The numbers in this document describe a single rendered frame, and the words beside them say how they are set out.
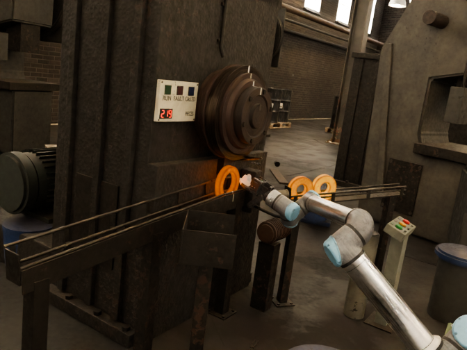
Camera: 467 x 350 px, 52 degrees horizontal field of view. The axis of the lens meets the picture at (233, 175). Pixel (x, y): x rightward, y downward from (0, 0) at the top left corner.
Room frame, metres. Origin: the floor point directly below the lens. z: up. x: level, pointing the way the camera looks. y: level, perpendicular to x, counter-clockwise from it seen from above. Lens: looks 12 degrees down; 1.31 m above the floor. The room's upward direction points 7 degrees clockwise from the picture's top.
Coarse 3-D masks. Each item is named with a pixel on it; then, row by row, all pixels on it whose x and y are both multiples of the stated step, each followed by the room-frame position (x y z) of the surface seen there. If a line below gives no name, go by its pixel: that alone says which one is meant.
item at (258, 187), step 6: (252, 180) 2.43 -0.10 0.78; (258, 180) 2.43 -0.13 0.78; (252, 186) 2.43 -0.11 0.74; (258, 186) 2.41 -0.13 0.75; (264, 186) 2.41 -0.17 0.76; (270, 186) 2.41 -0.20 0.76; (252, 192) 2.44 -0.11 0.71; (258, 192) 2.43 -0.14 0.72; (264, 192) 2.41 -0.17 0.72; (264, 198) 2.39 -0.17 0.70
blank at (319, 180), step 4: (320, 176) 2.71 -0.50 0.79; (324, 176) 2.71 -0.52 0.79; (328, 176) 2.72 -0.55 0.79; (316, 180) 2.70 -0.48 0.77; (320, 180) 2.71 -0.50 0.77; (324, 180) 2.71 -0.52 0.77; (328, 180) 2.72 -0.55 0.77; (332, 180) 2.74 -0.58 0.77; (316, 184) 2.70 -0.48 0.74; (320, 184) 2.71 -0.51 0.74; (328, 184) 2.74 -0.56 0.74; (332, 184) 2.74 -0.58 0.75; (316, 188) 2.70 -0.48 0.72; (328, 188) 2.75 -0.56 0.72; (332, 188) 2.74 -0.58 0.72; (320, 192) 2.71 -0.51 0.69; (324, 192) 2.74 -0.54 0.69; (320, 196) 2.71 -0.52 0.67
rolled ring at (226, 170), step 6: (222, 168) 2.37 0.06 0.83; (228, 168) 2.37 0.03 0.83; (234, 168) 2.42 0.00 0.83; (222, 174) 2.34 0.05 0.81; (234, 174) 2.43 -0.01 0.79; (216, 180) 2.34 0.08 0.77; (222, 180) 2.34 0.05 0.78; (234, 180) 2.45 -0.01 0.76; (216, 186) 2.33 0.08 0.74; (222, 186) 2.34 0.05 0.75; (234, 186) 2.45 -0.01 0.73; (216, 192) 2.34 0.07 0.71; (222, 192) 2.35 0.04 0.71
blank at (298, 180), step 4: (300, 176) 2.67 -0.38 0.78; (304, 176) 2.69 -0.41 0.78; (292, 180) 2.66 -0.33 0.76; (296, 180) 2.65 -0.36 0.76; (300, 180) 2.66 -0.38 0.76; (304, 180) 2.67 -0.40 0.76; (308, 180) 2.67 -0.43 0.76; (288, 184) 2.66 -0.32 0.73; (292, 184) 2.64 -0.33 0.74; (296, 184) 2.65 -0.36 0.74; (300, 184) 2.66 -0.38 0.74; (304, 184) 2.67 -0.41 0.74; (308, 184) 2.68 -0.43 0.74; (312, 184) 2.69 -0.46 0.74; (292, 188) 2.64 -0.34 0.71; (296, 188) 2.65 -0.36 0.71; (304, 188) 2.70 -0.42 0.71; (308, 188) 2.68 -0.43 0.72; (312, 188) 2.69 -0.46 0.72; (292, 192) 2.64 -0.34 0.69; (296, 192) 2.65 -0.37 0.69; (304, 192) 2.68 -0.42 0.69
